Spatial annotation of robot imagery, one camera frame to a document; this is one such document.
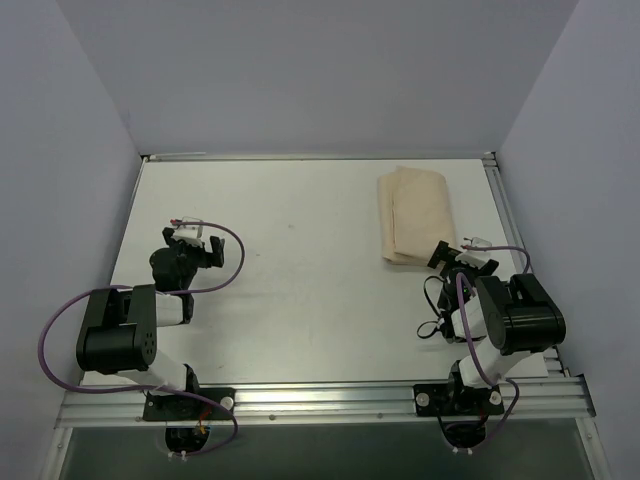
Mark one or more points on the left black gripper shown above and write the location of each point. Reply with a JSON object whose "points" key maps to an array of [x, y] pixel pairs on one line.
{"points": [[193, 250]]}

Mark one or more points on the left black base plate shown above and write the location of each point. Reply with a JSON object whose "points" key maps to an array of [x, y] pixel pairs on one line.
{"points": [[173, 408]]}

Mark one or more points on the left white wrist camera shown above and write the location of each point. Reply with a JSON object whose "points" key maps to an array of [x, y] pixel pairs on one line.
{"points": [[189, 231]]}

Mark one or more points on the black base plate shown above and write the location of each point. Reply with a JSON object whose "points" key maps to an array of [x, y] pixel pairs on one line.
{"points": [[446, 400], [173, 408]]}

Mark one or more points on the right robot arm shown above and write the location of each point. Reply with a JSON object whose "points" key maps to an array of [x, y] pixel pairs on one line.
{"points": [[502, 322]]}

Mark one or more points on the aluminium front rail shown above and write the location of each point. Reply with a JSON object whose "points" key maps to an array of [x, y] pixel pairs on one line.
{"points": [[326, 403]]}

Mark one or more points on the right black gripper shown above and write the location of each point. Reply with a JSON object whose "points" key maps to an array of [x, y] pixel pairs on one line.
{"points": [[463, 265]]}

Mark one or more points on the beige surgical wrap cloth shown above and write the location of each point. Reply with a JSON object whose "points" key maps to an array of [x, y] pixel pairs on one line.
{"points": [[415, 215]]}

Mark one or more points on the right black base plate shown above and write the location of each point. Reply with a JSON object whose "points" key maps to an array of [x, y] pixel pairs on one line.
{"points": [[446, 400]]}

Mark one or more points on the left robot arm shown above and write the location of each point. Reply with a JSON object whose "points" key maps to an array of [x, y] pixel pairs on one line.
{"points": [[119, 333]]}

